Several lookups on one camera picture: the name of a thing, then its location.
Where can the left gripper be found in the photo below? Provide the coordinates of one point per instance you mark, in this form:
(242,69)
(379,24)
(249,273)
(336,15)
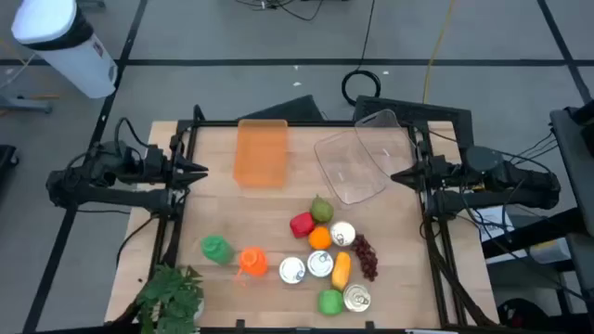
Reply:
(158,164)

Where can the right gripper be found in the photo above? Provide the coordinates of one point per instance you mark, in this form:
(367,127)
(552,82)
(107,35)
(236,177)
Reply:
(441,172)

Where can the dark red grape bunch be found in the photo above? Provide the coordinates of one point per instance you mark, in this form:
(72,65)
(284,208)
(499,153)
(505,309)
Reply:
(366,260)

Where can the green pear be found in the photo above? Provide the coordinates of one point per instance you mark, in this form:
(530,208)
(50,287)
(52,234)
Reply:
(321,211)

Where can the orange fruit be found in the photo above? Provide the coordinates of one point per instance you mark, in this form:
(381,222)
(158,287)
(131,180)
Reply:
(319,238)

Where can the red bell pepper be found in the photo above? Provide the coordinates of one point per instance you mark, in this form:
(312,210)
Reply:
(302,225)

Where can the gold tin can blue label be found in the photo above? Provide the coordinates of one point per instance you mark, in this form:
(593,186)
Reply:
(357,298)

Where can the green apple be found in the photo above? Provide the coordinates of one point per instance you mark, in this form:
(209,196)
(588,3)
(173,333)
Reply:
(330,302)

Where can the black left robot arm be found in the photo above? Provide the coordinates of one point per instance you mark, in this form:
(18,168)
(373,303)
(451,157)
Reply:
(116,199)

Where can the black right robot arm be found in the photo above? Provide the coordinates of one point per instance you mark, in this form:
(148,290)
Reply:
(510,197)

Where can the clear plastic bin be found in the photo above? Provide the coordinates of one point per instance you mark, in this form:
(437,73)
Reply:
(385,139)
(348,171)

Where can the black perforated case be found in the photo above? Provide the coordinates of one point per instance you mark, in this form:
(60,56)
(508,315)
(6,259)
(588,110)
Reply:
(417,111)

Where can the orange translucent plastic bin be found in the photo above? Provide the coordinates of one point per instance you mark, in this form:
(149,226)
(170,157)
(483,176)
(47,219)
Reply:
(260,153)

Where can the green cup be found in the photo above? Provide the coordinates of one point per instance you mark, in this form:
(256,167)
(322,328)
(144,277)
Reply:
(216,249)

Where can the white paper sheet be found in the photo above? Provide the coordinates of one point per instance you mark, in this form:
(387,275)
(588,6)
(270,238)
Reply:
(494,222)

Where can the orange cup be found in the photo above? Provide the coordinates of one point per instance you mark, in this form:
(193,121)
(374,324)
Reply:
(253,262)

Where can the black flat panel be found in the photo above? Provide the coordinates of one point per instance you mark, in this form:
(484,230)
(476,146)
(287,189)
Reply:
(292,111)

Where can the green leafy plant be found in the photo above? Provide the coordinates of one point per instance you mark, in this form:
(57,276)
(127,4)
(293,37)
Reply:
(171,297)

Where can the clear plastic container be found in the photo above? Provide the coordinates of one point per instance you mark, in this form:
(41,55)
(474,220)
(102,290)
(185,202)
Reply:
(550,251)

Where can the grey cart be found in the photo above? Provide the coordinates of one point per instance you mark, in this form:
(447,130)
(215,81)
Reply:
(573,153)

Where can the white trash bin black liner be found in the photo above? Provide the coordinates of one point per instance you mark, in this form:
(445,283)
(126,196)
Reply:
(69,55)

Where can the grey stand base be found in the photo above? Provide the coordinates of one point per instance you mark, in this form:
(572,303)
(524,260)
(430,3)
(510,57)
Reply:
(28,104)

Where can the black bag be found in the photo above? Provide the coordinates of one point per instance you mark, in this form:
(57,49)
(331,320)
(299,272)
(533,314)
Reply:
(524,315)

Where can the black aluminium table frame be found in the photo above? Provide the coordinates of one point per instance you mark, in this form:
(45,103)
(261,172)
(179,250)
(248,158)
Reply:
(315,123)

